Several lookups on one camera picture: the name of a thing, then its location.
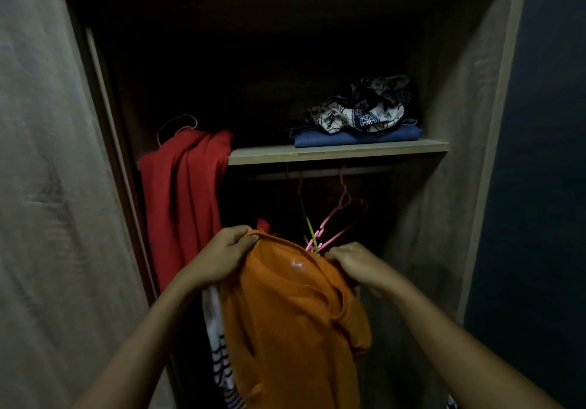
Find wooden wardrobe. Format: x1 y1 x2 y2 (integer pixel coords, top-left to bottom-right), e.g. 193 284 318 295
60 0 532 409

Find wooden wardrobe shelf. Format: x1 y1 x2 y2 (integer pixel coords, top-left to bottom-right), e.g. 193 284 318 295
227 139 450 166

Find clothes hanging rod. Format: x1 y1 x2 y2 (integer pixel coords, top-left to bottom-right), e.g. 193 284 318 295
254 166 394 181

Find wooden wardrobe door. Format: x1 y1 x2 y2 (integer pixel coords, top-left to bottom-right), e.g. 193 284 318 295
0 0 177 409

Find black and white patterned cloth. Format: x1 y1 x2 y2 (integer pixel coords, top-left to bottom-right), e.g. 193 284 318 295
306 75 413 134

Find person's right hand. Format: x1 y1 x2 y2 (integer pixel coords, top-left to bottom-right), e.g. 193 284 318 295
324 242 403 298

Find white striped garment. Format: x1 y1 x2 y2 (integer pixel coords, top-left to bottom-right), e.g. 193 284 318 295
202 285 245 409

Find red garment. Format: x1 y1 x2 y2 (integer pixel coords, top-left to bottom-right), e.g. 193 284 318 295
139 128 233 294

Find person's right forearm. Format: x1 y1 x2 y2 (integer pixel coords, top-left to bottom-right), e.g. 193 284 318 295
384 276 566 409

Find pink clothes hanger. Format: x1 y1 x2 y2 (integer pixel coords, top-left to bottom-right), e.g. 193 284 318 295
305 166 369 254

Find person's left hand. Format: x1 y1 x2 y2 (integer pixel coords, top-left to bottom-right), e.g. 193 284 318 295
183 225 260 289

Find orange shirt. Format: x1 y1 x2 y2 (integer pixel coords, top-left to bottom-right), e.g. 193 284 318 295
220 230 372 409

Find folded blue cloth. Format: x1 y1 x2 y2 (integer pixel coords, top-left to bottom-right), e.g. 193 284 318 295
290 119 423 148

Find person's left forearm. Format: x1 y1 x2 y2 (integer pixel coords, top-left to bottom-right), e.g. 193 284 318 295
72 270 204 409

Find brown wire hanger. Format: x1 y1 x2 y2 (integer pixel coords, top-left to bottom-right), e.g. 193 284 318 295
156 114 199 147

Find green clothes hanger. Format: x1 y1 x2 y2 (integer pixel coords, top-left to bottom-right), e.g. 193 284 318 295
298 173 320 254

